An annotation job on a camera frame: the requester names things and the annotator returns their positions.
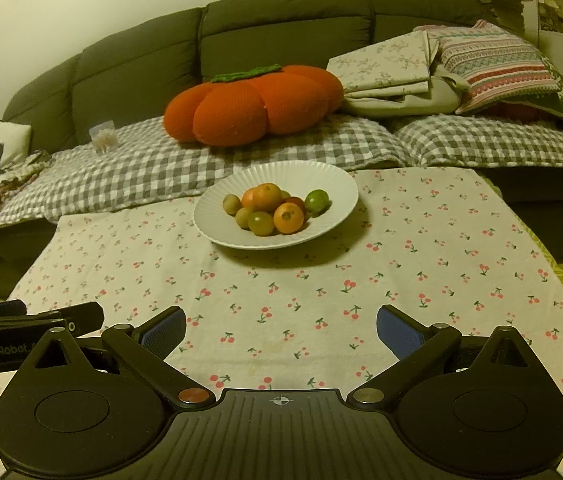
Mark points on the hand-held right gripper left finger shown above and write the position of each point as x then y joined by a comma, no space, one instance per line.
164,332

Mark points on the white embroidered pillow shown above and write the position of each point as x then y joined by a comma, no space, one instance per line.
6,150

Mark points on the folded floral sheet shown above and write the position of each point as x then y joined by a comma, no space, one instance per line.
381,65

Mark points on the grey checked blanket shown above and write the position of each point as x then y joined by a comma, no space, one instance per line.
136,170

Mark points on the white ribbed plate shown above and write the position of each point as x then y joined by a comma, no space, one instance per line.
331,220

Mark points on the grey-green sofa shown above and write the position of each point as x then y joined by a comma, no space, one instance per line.
261,25

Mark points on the white hair claw clip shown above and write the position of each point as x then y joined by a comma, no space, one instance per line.
102,137

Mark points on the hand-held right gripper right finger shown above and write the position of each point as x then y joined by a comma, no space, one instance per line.
396,332

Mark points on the small yellow-green fruit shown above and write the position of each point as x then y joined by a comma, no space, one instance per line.
232,203
286,193

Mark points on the ruffled floral cloth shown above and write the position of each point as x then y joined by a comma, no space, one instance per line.
6,195

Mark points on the green lime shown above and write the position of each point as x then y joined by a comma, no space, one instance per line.
318,200

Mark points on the cherry print cloth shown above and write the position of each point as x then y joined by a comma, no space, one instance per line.
411,270

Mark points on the folded grey-green cloth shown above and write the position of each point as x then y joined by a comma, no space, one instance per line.
411,102

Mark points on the striped knit cushion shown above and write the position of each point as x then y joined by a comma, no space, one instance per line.
496,65

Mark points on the orange pumpkin cushion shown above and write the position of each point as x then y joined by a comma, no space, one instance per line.
241,110

